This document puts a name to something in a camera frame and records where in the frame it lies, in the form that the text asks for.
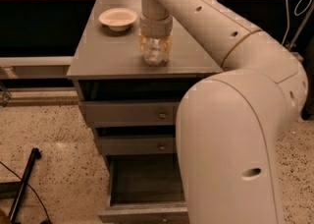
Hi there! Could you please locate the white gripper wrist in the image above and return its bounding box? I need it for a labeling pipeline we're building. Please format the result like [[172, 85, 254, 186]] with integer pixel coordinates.
[[138, 15, 173, 62]]

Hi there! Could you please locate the grey wooden drawer cabinet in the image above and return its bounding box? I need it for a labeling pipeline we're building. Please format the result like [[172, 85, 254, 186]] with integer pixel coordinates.
[[67, 0, 224, 224]]

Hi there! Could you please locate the black floor cable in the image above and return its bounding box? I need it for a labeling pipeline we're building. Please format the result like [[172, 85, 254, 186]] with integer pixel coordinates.
[[0, 160, 53, 224]]

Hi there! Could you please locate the black metal stand leg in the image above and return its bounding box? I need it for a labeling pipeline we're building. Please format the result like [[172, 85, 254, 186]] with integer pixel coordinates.
[[0, 148, 41, 224]]

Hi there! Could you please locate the white hanging cable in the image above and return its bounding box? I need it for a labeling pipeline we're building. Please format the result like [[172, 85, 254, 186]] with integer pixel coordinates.
[[278, 0, 314, 47]]

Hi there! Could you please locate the grey middle drawer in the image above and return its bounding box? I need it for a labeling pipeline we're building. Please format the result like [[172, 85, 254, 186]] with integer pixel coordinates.
[[94, 136, 176, 155]]

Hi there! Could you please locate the clear plastic water bottle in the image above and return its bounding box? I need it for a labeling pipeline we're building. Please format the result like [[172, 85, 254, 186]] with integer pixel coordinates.
[[142, 37, 168, 66]]

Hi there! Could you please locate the grey open bottom drawer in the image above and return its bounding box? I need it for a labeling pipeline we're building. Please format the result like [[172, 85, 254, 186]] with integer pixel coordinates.
[[99, 153, 188, 224]]

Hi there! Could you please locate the grey top drawer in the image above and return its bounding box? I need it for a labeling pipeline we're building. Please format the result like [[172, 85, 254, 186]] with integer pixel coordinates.
[[78, 101, 179, 128]]

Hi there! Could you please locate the beige paper bowl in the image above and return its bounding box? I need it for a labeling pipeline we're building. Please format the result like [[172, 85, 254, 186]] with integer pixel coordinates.
[[98, 8, 137, 31]]

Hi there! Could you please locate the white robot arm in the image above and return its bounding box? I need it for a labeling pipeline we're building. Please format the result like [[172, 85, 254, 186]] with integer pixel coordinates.
[[155, 0, 308, 224]]

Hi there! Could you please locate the thin metal support rod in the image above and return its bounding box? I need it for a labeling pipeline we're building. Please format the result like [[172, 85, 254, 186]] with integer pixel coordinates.
[[287, 1, 314, 51]]

